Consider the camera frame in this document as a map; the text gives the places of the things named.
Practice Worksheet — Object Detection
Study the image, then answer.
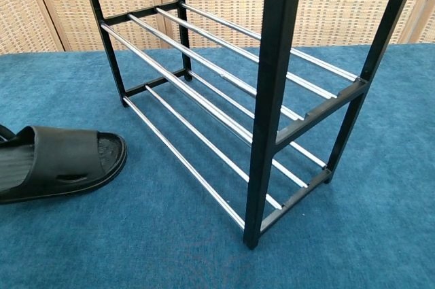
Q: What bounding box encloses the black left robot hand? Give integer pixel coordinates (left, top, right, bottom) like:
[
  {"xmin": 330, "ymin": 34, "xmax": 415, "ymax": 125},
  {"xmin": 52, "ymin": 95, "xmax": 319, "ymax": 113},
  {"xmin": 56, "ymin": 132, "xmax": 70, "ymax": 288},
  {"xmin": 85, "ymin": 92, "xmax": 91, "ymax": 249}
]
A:
[{"xmin": 0, "ymin": 124, "xmax": 17, "ymax": 149}]

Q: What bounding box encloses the black rubber slide sandal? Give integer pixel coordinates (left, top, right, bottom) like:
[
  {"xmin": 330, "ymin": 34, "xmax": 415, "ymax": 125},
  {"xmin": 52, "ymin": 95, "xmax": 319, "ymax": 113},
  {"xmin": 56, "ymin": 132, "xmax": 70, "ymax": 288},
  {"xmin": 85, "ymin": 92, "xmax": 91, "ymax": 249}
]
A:
[{"xmin": 0, "ymin": 125, "xmax": 128, "ymax": 205}]

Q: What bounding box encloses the black metal shoe rack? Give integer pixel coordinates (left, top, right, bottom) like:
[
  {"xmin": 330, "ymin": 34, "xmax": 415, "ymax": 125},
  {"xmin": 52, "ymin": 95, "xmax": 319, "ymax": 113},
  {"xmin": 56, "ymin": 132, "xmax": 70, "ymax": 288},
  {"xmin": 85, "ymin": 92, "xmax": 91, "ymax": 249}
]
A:
[{"xmin": 77, "ymin": 0, "xmax": 424, "ymax": 251}]

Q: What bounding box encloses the blue carpet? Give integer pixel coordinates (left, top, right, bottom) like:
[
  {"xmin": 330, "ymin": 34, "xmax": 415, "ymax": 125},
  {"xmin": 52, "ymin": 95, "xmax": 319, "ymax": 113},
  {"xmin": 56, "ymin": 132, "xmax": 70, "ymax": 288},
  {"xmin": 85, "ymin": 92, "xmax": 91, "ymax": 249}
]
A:
[{"xmin": 0, "ymin": 42, "xmax": 435, "ymax": 289}]

